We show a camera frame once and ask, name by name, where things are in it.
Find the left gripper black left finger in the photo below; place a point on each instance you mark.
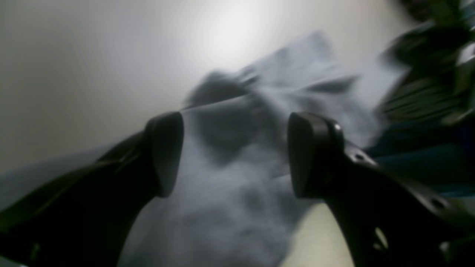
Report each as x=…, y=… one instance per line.
x=82, y=218

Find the grey T-shirt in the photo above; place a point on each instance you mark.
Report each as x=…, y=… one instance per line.
x=232, y=204

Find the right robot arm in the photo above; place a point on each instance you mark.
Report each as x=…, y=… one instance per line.
x=430, y=111

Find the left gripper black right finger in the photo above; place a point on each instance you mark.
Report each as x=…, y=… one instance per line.
x=387, y=221

